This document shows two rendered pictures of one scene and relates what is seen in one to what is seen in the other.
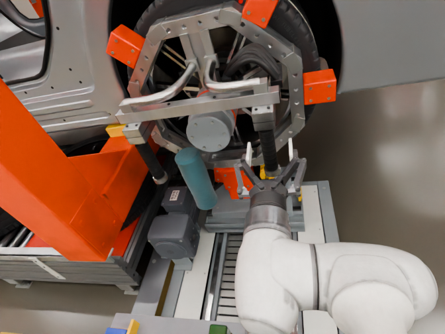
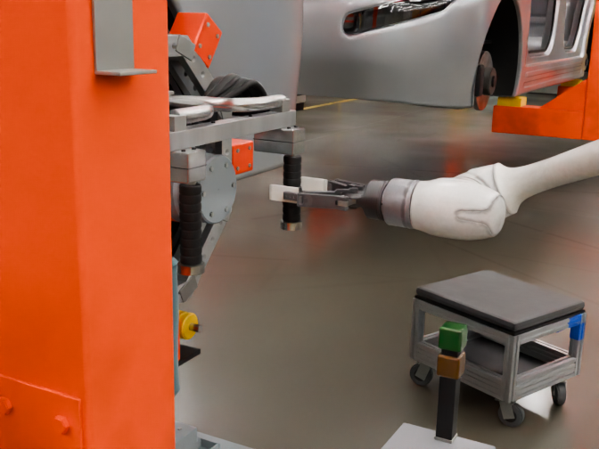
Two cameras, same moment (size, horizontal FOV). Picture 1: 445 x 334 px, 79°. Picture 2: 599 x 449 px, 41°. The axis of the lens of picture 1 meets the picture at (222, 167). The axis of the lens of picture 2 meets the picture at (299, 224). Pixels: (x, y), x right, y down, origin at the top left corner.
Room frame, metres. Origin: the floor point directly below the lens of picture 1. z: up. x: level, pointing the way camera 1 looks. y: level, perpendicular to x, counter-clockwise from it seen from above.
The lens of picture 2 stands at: (0.31, 1.42, 1.16)
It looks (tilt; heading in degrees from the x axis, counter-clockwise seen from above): 14 degrees down; 277
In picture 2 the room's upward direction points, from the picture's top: 1 degrees clockwise
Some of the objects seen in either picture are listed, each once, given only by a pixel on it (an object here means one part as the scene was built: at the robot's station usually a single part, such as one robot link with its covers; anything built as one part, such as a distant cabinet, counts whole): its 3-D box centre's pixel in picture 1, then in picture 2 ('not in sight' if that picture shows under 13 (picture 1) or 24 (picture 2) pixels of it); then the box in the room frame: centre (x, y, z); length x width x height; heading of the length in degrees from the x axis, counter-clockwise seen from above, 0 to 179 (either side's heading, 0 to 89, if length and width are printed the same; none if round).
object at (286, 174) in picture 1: (285, 175); (345, 191); (0.41, -0.13, 0.83); 0.11 x 0.01 x 0.04; 128
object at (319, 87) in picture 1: (318, 87); (229, 156); (0.69, -0.35, 0.85); 0.09 x 0.08 x 0.07; 69
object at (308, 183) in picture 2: (291, 151); (311, 184); (0.49, -0.17, 0.83); 0.07 x 0.01 x 0.03; 159
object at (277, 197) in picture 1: (268, 197); (365, 198); (0.37, -0.07, 0.83); 0.09 x 0.08 x 0.07; 159
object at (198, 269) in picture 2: (151, 160); (190, 225); (0.64, 0.19, 0.83); 0.04 x 0.04 x 0.16
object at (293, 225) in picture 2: (269, 150); (291, 190); (0.52, -0.13, 0.83); 0.04 x 0.04 x 0.16
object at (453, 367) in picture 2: not in sight; (451, 363); (0.21, 0.12, 0.59); 0.04 x 0.04 x 0.04; 69
